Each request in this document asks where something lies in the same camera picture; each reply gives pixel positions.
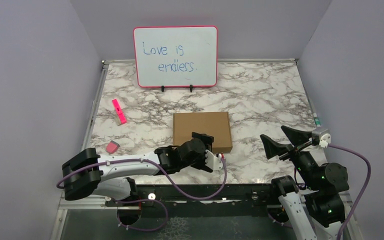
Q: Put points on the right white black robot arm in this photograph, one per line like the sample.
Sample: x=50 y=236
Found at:
x=322 y=215

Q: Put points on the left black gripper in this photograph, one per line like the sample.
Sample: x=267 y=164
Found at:
x=206 y=140

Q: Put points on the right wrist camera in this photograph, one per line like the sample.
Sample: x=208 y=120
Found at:
x=321 y=137

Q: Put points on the aluminium front rail frame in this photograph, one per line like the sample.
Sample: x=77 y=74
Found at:
x=256 y=200

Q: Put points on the pink grey whiteboard eraser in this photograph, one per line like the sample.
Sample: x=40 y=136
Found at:
x=112 y=147

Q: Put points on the green white marker pen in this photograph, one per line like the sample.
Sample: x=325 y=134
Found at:
x=316 y=120

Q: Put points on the brown cardboard box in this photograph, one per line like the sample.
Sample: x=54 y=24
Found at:
x=215 y=124

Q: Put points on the pink marker pen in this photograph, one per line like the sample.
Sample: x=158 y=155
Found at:
x=119 y=111

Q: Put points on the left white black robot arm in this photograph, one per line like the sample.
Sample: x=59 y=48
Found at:
x=89 y=173

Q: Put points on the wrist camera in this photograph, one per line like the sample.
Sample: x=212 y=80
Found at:
x=321 y=137
x=214 y=160

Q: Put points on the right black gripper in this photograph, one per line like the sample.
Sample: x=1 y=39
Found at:
x=273 y=147

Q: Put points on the pink framed whiteboard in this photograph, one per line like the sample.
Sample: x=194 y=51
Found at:
x=176 y=56

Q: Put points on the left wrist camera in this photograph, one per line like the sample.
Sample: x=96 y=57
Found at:
x=214 y=160

